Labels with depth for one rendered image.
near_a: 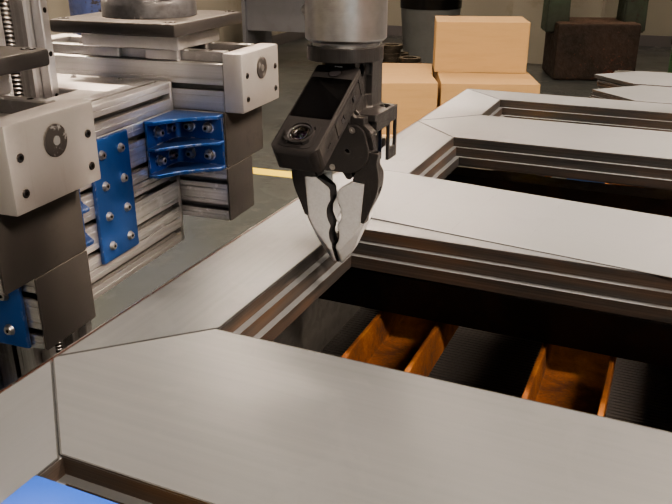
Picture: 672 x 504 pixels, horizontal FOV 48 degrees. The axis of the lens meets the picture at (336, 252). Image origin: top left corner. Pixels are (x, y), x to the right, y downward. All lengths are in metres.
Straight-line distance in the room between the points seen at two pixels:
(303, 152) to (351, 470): 0.27
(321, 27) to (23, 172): 0.32
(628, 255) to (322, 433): 0.43
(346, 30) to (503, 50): 3.96
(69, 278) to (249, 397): 0.43
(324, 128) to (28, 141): 0.31
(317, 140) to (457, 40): 3.98
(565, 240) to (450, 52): 3.80
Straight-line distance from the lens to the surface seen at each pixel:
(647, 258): 0.82
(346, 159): 0.71
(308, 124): 0.65
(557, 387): 0.91
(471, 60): 4.62
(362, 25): 0.69
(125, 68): 1.29
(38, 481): 0.45
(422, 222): 0.86
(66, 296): 0.93
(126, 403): 0.56
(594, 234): 0.87
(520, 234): 0.85
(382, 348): 0.96
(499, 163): 1.23
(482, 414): 0.53
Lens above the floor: 1.16
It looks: 23 degrees down
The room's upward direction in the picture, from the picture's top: straight up
